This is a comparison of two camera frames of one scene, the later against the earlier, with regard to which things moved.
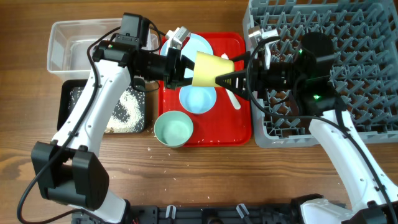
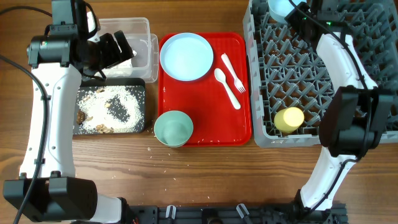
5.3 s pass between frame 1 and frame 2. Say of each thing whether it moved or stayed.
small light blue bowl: moved
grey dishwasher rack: stayed
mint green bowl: stayed
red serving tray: stayed
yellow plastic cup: moved
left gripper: moved
